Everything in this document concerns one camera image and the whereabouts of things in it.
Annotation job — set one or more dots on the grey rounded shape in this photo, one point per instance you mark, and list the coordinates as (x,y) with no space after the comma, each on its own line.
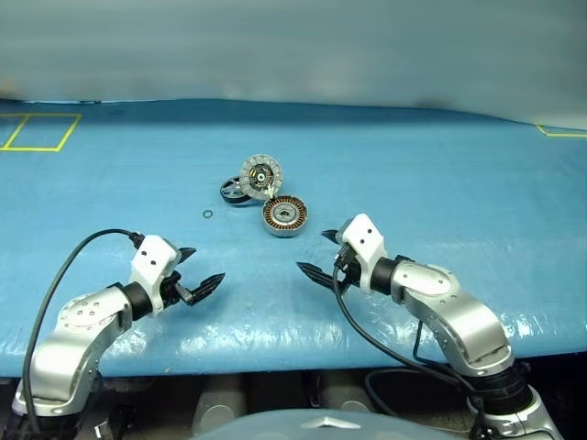
(220,403)
(348,394)

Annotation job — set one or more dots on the blue plastic table cover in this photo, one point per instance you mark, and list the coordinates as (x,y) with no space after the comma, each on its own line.
(137,183)

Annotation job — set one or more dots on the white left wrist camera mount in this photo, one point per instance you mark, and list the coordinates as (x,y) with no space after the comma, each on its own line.
(151,256)

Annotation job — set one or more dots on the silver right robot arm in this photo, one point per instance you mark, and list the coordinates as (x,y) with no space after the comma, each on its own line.
(458,311)

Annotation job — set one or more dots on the black spoked motor rotor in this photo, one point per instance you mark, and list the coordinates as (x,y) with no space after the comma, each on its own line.
(229,192)

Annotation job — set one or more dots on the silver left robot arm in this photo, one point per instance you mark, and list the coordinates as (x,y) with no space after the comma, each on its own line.
(69,339)

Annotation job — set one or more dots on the yellow tape corner outline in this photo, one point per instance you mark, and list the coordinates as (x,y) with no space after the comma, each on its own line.
(546,133)

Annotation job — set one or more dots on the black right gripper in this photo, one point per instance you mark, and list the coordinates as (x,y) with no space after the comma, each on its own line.
(348,270)

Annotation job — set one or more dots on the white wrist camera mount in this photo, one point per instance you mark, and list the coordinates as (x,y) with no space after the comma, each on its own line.
(151,256)
(364,238)

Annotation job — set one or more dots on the grey motor rotor disc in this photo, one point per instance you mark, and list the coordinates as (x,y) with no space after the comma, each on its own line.
(261,176)

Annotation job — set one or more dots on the motor stator housing copper windings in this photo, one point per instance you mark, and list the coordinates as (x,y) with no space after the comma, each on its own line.
(284,217)

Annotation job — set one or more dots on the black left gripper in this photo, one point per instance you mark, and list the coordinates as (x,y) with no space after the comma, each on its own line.
(172,289)

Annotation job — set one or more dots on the grey robot torso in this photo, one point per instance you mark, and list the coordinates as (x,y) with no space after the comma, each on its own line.
(298,426)

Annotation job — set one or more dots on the yellow tape square outline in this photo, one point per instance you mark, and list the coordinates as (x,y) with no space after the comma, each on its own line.
(66,133)

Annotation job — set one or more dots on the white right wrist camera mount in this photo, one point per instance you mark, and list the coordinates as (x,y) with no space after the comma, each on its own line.
(364,238)

